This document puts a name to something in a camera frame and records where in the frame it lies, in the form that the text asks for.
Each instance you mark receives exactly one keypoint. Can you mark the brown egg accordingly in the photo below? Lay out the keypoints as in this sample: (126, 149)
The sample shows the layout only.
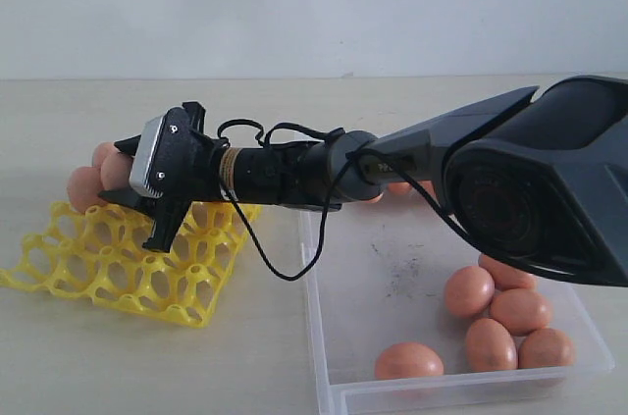
(547, 347)
(101, 152)
(406, 360)
(428, 187)
(399, 188)
(83, 188)
(115, 171)
(489, 347)
(521, 311)
(375, 199)
(506, 277)
(469, 291)

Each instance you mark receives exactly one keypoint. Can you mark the yellow plastic egg tray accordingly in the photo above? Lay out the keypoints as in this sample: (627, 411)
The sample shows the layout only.
(98, 256)

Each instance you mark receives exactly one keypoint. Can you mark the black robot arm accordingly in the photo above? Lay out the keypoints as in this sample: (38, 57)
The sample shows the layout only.
(535, 179)

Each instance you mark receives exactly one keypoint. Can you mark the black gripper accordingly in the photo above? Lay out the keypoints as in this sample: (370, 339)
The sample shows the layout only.
(289, 166)

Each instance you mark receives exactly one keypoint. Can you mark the clear plastic container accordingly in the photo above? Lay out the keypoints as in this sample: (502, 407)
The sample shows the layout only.
(377, 277)

